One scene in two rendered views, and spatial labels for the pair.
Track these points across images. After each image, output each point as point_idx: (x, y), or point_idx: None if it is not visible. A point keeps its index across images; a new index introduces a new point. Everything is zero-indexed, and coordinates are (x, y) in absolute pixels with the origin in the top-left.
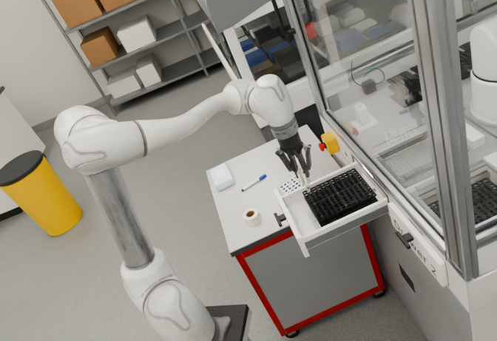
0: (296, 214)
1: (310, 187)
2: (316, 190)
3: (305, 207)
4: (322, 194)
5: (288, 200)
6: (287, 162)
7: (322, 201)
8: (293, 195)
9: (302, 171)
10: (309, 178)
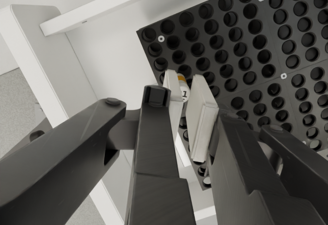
0: (109, 70)
1: None
2: (201, 37)
3: (136, 44)
4: (220, 68)
5: (75, 26)
6: (86, 182)
7: (220, 103)
8: (96, 16)
9: (206, 173)
10: (205, 80)
